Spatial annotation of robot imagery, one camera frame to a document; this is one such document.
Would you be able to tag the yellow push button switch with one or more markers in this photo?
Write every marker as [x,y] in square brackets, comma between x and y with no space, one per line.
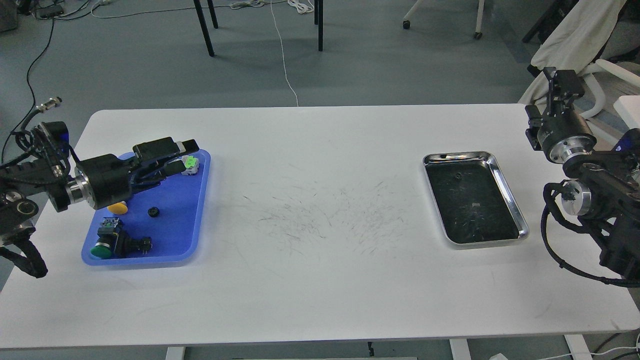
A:
[119,208]

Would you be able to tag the green push button switch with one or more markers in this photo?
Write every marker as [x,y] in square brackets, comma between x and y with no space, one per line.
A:
[108,233]

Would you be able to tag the white chair with beige cloth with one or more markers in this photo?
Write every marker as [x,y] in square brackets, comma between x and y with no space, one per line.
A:
[591,30]

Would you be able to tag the green grey connector switch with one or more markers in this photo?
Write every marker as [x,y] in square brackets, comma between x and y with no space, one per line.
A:
[191,165]

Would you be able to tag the silver metal tray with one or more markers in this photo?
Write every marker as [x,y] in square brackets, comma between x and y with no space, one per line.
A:
[478,210]

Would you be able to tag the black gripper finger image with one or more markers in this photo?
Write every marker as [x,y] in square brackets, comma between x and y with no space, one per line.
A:
[150,177]
[535,121]
[163,150]
[564,87]

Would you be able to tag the black switch module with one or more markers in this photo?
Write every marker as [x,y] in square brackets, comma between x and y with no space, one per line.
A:
[125,244]

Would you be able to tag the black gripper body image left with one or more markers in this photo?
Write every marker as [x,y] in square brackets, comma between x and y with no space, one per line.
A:
[100,181]

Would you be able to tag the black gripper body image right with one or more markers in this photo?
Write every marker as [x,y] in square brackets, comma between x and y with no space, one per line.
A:
[563,136]

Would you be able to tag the blue plastic tray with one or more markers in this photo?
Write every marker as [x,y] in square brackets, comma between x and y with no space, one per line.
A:
[174,233]

